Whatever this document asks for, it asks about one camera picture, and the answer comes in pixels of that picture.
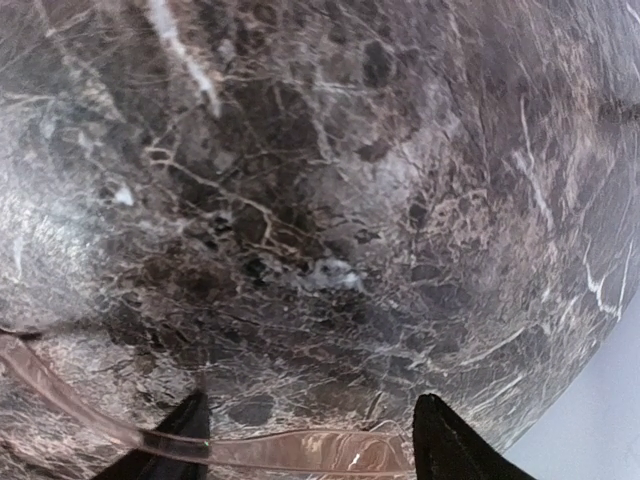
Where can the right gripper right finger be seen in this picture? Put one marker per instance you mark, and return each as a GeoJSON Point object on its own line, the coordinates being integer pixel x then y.
{"type": "Point", "coordinates": [447, 448]}

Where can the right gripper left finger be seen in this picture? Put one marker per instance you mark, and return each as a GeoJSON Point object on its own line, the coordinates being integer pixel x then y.
{"type": "Point", "coordinates": [189, 419]}

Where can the clear pink-framed glasses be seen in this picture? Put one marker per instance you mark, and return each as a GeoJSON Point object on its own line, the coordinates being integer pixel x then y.
{"type": "Point", "coordinates": [315, 451]}

